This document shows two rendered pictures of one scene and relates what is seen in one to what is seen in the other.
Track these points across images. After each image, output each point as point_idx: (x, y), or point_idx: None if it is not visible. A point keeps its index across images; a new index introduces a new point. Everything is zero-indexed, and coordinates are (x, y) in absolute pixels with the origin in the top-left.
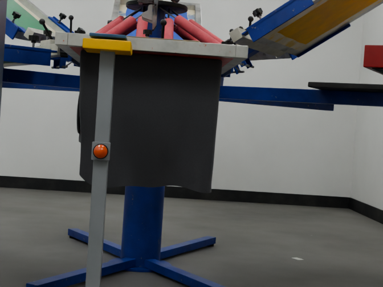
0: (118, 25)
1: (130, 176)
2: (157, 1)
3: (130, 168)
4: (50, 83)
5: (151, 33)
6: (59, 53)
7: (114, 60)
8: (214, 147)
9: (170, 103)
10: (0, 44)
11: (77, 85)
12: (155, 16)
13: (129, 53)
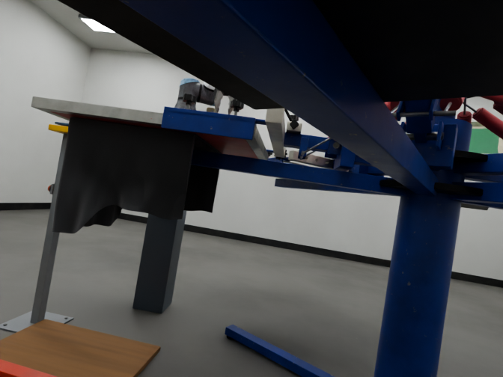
0: None
1: (96, 218)
2: (215, 87)
3: (98, 212)
4: (331, 188)
5: (293, 117)
6: (288, 158)
7: (63, 138)
8: (57, 192)
9: None
10: None
11: (349, 188)
12: (214, 101)
13: (58, 131)
